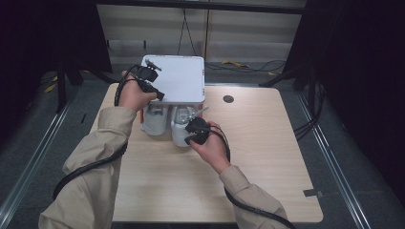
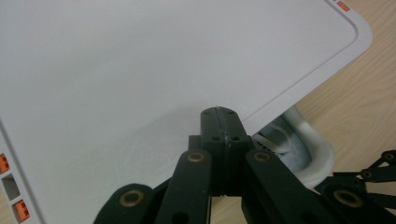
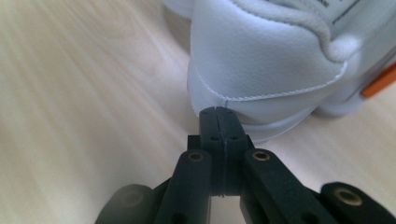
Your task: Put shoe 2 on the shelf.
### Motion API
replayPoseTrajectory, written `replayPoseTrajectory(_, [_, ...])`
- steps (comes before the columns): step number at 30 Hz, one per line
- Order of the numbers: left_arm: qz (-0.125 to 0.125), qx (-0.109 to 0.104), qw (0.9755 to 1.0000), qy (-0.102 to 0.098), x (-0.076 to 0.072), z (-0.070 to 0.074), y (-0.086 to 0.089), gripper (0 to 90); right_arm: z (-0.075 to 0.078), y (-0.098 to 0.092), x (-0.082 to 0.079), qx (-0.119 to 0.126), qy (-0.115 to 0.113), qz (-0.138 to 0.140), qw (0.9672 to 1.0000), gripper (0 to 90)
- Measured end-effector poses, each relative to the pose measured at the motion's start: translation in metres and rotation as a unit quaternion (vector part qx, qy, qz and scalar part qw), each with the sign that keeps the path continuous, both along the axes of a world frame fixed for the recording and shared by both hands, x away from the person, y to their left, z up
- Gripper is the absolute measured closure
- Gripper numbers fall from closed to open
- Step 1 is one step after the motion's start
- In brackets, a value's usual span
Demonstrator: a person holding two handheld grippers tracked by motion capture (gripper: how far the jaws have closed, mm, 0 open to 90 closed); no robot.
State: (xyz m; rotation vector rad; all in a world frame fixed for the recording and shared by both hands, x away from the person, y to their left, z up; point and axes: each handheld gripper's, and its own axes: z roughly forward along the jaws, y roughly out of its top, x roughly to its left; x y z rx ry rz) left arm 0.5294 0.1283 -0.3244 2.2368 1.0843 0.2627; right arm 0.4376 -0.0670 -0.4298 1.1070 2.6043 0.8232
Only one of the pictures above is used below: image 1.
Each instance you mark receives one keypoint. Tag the white sneaker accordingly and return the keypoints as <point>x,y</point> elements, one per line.
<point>154,122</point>
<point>179,130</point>

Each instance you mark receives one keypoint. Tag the white and orange shoe box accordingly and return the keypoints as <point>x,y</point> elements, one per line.
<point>181,79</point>

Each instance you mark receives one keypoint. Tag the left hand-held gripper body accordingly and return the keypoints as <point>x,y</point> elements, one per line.
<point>147,74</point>

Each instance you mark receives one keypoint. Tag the black metal stand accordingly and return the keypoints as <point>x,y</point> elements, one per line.
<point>62,86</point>

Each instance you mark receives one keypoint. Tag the black curtain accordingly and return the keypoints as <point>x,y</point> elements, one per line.
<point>356,79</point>
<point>47,35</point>

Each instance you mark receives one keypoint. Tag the person's right hand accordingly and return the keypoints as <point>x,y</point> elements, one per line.
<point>213,149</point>

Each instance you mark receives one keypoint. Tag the yellow floor object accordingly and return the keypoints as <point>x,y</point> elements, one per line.
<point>235,64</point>

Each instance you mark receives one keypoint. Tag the metal floor rail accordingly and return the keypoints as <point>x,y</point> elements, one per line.
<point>331,159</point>
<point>28,168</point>

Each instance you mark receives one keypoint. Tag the person's left hand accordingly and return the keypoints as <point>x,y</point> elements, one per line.
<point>133,95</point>

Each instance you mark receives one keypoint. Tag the grey tape piece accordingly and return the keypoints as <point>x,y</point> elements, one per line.
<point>312,192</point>

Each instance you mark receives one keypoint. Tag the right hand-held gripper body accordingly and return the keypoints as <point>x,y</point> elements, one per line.
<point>197,131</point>

